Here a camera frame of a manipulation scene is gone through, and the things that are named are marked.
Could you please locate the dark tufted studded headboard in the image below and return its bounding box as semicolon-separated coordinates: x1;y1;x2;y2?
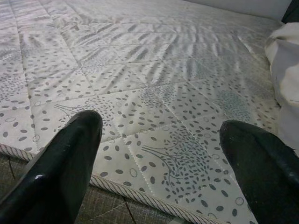
281;0;299;24

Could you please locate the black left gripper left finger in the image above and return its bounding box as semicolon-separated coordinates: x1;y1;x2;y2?
0;110;103;224

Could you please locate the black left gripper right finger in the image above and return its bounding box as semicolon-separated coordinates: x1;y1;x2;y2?
219;120;299;224

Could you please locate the white pillow with green tree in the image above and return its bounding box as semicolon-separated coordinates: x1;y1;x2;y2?
263;22;299;157

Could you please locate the white quilted patterned mattress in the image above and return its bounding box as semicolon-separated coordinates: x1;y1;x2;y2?
0;0;299;224

